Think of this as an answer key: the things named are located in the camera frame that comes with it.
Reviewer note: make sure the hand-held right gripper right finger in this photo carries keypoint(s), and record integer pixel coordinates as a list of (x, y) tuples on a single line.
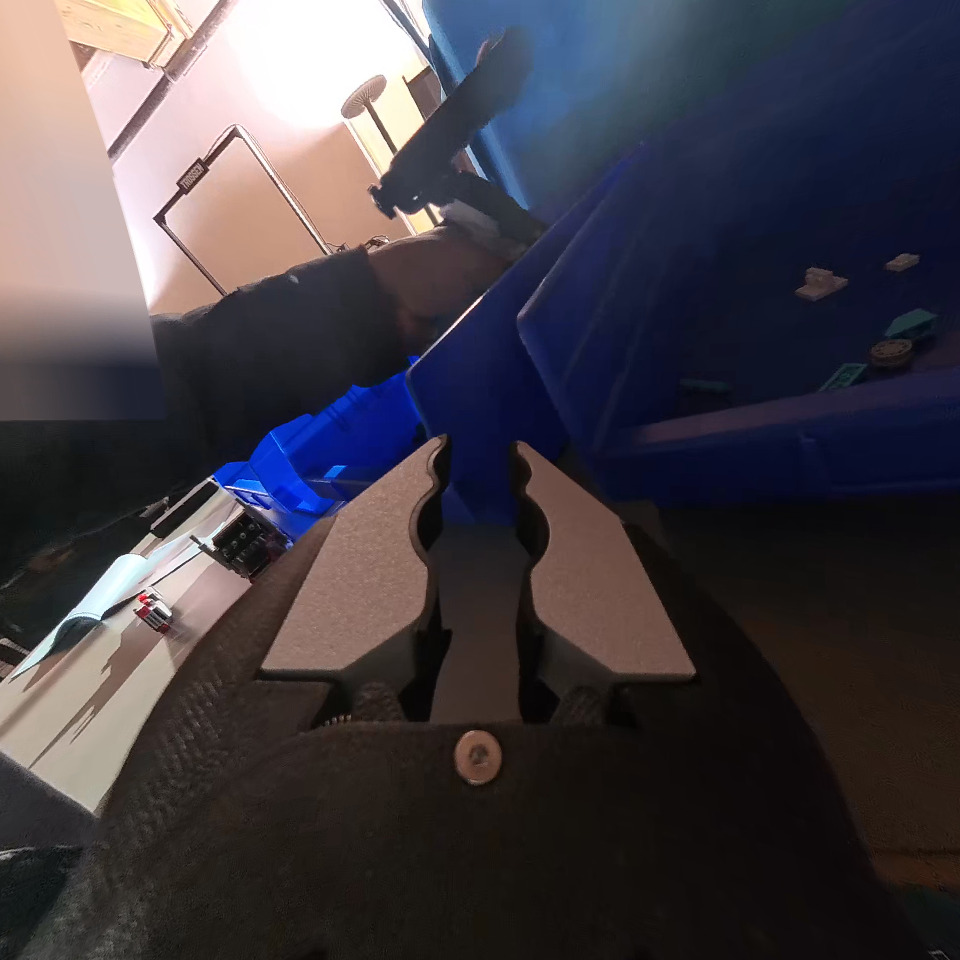
[(607, 600)]

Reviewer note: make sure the blue plastic bin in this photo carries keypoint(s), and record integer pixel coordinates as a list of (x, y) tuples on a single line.
[(300, 457), (750, 337)]

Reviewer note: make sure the pile of pale flat bricks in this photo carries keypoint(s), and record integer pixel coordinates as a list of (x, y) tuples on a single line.
[(821, 285)]

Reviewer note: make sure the grey desk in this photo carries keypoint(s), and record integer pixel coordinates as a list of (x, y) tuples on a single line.
[(112, 712)]

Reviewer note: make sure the light blue instruction booklet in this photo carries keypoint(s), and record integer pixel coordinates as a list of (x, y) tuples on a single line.
[(112, 592)]

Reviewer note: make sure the red grey toy brick model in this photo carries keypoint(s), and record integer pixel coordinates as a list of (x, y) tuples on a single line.
[(154, 609)]

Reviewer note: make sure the black floor lamp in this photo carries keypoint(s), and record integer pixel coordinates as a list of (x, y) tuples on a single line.
[(365, 94)]

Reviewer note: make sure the grey toy brick truck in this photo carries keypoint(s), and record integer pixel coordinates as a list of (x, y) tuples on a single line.
[(244, 544)]

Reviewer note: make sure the person's left forearm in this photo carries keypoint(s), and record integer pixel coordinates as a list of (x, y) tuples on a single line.
[(285, 345)]

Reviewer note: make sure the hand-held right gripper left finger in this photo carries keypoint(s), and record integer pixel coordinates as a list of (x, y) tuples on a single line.
[(352, 600)]

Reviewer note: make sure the black metal frame stand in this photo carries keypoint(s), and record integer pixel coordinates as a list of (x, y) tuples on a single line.
[(247, 150)]

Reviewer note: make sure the person's left hand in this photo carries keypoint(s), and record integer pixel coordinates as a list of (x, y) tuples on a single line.
[(435, 277)]

